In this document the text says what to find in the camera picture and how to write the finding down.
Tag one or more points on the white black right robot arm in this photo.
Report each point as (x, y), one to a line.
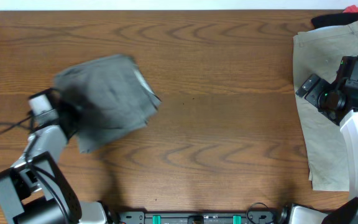
(347, 213)

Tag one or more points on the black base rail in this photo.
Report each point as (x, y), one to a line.
(257, 215)

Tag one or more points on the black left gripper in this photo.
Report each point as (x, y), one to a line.
(70, 112)

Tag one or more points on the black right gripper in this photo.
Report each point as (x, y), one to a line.
(308, 86)

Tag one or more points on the beige khaki shorts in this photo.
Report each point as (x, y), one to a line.
(320, 52)

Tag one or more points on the black garment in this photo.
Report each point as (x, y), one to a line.
(339, 19)

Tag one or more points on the grey shorts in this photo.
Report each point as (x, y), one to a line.
(113, 97)

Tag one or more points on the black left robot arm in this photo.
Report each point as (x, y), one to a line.
(33, 189)

